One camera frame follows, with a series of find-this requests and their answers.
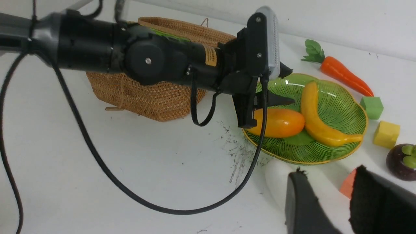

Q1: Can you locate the yellow toy banana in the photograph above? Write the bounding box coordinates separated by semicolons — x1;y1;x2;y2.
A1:
301;81;363;148

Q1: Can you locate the black left camera cable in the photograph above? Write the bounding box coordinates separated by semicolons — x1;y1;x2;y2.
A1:
0;0;268;234

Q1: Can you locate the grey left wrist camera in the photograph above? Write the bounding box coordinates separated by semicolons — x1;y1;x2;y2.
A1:
245;6;281;80

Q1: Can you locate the orange toy carrot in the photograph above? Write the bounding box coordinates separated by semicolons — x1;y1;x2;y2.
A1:
301;39;374;97

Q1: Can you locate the orange toy mango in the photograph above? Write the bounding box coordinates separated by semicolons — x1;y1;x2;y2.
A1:
265;108;306;138

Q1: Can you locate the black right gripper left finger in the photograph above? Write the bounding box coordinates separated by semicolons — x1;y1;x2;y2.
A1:
285;167;341;234

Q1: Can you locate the green foam cube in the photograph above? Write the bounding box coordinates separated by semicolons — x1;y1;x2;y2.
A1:
360;96;384;120

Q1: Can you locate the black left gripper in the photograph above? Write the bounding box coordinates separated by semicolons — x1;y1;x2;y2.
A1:
217;28;295;129

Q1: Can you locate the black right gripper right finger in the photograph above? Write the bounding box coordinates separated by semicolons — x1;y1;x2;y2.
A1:
349;165;416;234

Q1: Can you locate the orange foam cube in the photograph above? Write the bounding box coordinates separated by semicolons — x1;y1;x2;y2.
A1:
339;169;356;199

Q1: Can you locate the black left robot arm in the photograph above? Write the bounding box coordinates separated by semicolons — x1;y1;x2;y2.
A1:
1;0;295;129

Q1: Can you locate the green leaf-shaped glass plate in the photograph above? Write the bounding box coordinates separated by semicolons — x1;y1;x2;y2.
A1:
262;73;369;165

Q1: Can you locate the yellow foam cube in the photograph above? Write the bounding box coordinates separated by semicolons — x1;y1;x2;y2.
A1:
373;121;401;149

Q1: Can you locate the purple toy mangosteen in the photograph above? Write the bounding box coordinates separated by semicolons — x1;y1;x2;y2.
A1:
386;144;416;182

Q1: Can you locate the woven rattan basket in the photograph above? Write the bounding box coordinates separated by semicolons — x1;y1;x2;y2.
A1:
86;17;235;122

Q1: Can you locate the white toy radish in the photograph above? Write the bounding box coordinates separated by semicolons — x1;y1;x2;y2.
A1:
265;159;353;234

